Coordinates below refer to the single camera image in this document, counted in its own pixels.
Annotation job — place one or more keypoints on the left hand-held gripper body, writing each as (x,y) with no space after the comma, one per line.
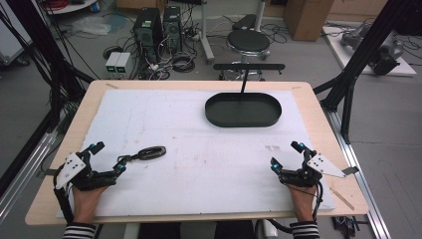
(71,167)

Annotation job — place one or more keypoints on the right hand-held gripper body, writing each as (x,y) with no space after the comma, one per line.
(320,164)

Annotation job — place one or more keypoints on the person's left hand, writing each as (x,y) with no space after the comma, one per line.
(87,204)

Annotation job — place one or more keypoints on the person's right hand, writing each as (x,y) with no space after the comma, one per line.
(302,202)

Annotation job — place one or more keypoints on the grey tape strip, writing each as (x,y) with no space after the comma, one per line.
(351,170)
(46,172)

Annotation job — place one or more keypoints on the thin wooden stick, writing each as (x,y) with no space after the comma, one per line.
(341,198)

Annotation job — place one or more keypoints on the small electronics board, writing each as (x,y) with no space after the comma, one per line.
(345,224)

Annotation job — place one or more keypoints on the white foam mat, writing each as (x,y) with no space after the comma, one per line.
(205,156)

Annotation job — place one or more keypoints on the white power supply box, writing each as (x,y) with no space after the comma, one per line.
(112,62)
(122,63)

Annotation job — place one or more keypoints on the white platform board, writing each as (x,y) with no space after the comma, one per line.
(345,56)

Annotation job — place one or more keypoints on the black round stool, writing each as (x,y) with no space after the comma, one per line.
(248,41)

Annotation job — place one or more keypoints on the clear plastic bag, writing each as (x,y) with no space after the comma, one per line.
(91,26)

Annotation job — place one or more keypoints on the black computer tower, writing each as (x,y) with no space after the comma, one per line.
(172,28)
(147,31)

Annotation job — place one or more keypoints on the grey robot device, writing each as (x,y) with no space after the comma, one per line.
(384,49)

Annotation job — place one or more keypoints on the brown cardboard box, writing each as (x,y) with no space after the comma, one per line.
(307,18)

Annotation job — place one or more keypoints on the white round table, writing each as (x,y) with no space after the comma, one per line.
(71,6)

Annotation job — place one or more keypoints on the grey table leg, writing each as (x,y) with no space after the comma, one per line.
(206,33)

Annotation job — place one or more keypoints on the aluminium rail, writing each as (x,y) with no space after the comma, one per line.
(23,169)
(361,176)

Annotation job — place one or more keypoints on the black metal frame strut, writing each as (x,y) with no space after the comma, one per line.
(361,53)
(43,46)

